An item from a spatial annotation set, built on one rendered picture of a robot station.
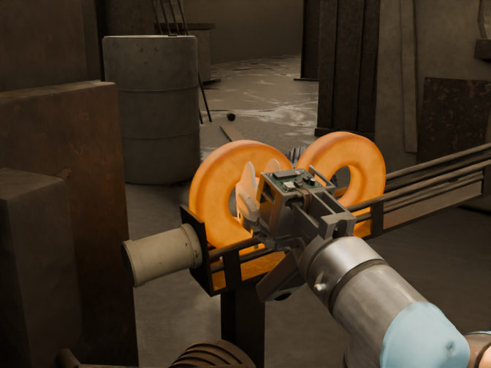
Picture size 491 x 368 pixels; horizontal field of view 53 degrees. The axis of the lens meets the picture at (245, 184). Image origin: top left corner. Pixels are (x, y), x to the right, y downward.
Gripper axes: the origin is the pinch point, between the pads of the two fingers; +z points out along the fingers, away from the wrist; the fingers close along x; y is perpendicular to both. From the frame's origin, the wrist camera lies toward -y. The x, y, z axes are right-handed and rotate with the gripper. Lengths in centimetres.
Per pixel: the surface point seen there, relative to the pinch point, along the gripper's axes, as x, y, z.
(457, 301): -112, -83, 26
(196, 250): 8.9, -5.4, -5.1
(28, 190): 27.6, 6.5, -4.9
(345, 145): -14.9, 4.8, -1.3
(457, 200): -38.6, -6.1, -5.6
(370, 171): -20.1, 0.5, -2.4
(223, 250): 5.4, -5.7, -6.0
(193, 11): -425, -213, 1030
